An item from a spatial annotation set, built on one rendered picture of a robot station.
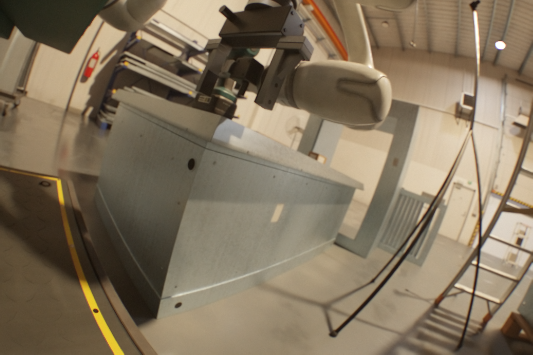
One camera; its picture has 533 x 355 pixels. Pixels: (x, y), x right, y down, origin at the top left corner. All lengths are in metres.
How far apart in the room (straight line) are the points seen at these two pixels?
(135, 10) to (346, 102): 0.60
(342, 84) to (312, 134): 2.23
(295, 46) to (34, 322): 0.49
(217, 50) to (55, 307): 0.47
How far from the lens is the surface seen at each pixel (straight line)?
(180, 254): 0.65
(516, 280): 1.98
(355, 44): 0.54
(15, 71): 2.98
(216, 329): 0.84
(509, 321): 2.22
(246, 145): 0.53
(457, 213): 10.17
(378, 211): 2.21
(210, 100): 0.55
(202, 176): 0.56
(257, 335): 0.89
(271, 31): 0.32
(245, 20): 0.37
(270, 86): 0.29
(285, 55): 0.31
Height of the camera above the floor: 0.61
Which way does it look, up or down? 1 degrees down
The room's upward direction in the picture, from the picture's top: 21 degrees clockwise
